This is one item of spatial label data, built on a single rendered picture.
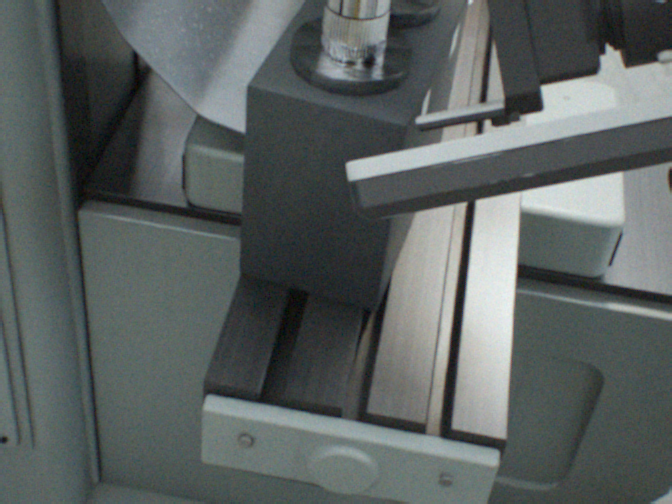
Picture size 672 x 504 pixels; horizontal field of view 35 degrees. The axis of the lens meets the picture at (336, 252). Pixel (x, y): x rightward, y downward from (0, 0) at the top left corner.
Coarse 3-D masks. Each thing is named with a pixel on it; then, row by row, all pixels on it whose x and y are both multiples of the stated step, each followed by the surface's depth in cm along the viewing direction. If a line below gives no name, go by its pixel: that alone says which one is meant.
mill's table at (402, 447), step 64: (448, 128) 106; (448, 256) 92; (512, 256) 93; (256, 320) 85; (320, 320) 85; (384, 320) 86; (448, 320) 90; (512, 320) 87; (256, 384) 80; (320, 384) 80; (384, 384) 81; (448, 384) 85; (256, 448) 81; (320, 448) 80; (384, 448) 79; (448, 448) 78
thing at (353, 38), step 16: (336, 0) 74; (352, 0) 73; (368, 0) 73; (384, 0) 74; (336, 16) 74; (352, 16) 74; (368, 16) 74; (384, 16) 75; (336, 32) 75; (352, 32) 75; (368, 32) 75; (384, 32) 76; (336, 48) 76; (352, 48) 76; (368, 48) 76; (384, 48) 78
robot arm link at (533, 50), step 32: (512, 0) 68; (544, 0) 68; (576, 0) 67; (608, 0) 67; (640, 0) 65; (512, 32) 68; (544, 32) 68; (576, 32) 68; (608, 32) 68; (640, 32) 66; (512, 64) 69; (544, 64) 69; (576, 64) 68; (640, 64) 69; (512, 96) 69
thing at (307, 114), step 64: (320, 0) 85; (448, 0) 87; (320, 64) 76; (384, 64) 77; (448, 64) 88; (256, 128) 78; (320, 128) 76; (384, 128) 74; (256, 192) 82; (320, 192) 80; (256, 256) 86; (320, 256) 84; (384, 256) 82
